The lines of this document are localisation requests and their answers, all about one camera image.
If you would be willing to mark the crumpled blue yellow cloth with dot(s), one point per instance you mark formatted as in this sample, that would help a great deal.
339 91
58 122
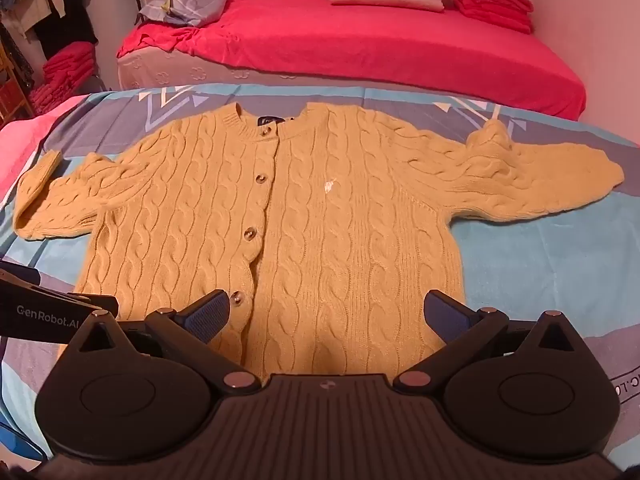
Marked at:
185 5

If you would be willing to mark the white mattress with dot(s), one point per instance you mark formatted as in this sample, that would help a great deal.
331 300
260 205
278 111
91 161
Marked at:
165 72

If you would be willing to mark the blue patterned blanket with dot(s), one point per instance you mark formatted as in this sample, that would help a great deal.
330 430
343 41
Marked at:
525 260

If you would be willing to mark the pink blanket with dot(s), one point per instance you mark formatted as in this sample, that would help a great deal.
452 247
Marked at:
20 145

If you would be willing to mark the wooden shelf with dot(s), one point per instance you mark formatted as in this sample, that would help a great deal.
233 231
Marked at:
12 92

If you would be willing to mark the stack of red clothes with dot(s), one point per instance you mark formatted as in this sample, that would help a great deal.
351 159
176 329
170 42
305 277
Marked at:
492 2
62 75

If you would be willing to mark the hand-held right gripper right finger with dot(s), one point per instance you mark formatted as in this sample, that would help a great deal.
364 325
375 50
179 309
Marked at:
445 317

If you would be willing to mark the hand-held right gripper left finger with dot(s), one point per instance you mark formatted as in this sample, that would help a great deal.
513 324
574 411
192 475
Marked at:
207 317

